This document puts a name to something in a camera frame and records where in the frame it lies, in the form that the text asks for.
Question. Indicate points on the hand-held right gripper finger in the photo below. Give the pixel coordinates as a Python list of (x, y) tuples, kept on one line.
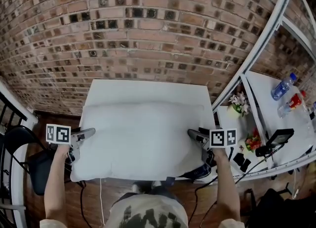
[(195, 133)]

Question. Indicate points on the white flowers in vase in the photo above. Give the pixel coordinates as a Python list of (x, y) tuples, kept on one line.
[(239, 103)]

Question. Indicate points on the blue label water bottle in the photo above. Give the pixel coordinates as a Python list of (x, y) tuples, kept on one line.
[(282, 87)]

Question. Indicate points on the black folding chair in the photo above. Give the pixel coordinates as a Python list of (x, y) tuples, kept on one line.
[(40, 172)]

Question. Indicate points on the white table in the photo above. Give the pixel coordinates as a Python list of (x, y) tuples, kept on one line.
[(148, 90)]

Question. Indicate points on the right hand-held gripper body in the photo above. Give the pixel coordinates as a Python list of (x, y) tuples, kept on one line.
[(222, 138)]

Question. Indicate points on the white metal shelf rack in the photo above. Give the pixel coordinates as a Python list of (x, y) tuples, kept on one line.
[(276, 128)]

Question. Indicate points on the person's printed beige shirt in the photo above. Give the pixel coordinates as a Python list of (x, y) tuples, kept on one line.
[(148, 212)]

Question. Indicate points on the red flower bunch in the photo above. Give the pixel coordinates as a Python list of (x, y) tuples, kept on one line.
[(253, 140)]

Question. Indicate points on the person's left forearm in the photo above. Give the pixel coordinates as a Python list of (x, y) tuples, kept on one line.
[(55, 185)]

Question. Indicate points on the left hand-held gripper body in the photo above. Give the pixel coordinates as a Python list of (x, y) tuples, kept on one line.
[(59, 134)]

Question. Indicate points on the black metal railing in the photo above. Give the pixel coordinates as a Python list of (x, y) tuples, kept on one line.
[(6, 113)]

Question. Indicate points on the small black box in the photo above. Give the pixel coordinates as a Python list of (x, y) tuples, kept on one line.
[(246, 166), (238, 159)]

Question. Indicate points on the white pillow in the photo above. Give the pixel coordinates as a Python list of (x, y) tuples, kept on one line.
[(138, 138)]

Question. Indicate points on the red label clear bottle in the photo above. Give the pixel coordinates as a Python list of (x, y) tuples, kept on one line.
[(292, 103)]

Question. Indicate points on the person's right forearm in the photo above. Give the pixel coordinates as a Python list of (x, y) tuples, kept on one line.
[(227, 185)]

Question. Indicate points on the black office chair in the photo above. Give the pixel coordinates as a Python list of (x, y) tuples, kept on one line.
[(279, 209)]

